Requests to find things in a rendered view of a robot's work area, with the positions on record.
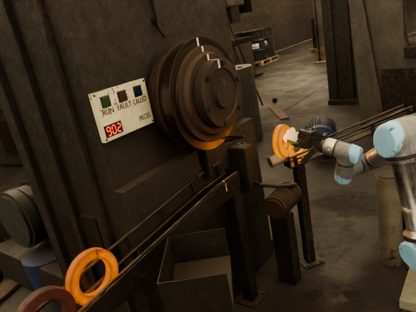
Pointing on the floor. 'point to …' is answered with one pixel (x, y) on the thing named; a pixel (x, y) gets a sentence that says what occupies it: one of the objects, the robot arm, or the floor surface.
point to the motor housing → (285, 231)
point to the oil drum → (250, 98)
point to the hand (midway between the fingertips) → (282, 137)
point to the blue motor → (323, 124)
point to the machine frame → (85, 213)
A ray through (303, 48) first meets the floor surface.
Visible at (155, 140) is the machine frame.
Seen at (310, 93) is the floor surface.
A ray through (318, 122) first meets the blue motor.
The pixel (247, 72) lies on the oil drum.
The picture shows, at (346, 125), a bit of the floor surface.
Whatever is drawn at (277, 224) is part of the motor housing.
